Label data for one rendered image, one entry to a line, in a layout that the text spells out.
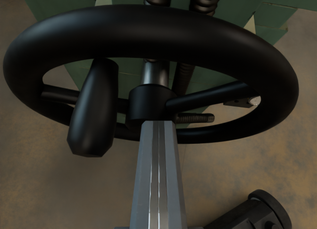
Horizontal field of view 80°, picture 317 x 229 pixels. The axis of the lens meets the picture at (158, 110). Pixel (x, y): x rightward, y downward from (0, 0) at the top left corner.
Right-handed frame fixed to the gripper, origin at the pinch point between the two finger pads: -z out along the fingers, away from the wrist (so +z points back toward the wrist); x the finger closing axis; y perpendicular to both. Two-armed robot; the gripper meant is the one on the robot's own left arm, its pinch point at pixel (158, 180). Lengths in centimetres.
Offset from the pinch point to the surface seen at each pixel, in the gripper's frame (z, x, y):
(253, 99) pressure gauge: -30.5, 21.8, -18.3
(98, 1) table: -18.2, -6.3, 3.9
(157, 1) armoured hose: -13.6, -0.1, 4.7
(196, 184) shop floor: -46, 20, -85
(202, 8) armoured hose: -13.6, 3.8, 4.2
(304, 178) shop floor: -53, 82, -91
